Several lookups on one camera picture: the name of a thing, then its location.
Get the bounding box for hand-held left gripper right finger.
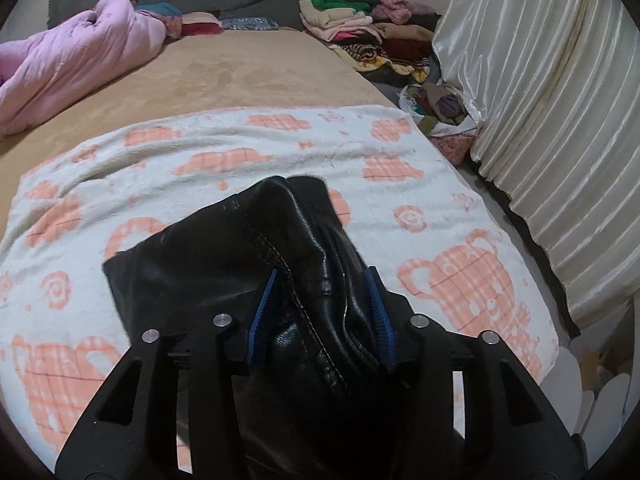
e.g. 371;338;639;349
362;266;589;480

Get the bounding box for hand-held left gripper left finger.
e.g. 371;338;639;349
54;267;281;480

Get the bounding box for black leather jacket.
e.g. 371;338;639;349
102;175;417;480

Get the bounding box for plastic bag of clothes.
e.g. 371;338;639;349
398;82;489;137

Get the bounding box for pile of folded clothes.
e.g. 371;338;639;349
298;0;444;89

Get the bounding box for white orange printed blanket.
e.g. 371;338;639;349
0;104;561;462

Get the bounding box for pink floral cloth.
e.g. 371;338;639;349
429;127;479;164

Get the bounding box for white scalloped floor mat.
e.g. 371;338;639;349
564;332;634;442

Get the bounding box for beige bed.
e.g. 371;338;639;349
0;27;402;182

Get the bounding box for cream satin curtain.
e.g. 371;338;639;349
432;0;640;332

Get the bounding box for blue patterned cloth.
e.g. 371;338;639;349
218;15;280;32

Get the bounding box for red cloth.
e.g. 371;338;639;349
180;12;225;37

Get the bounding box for teal cloth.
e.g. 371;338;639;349
134;2;184;21

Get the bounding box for pink quilt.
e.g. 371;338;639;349
0;0;169;139

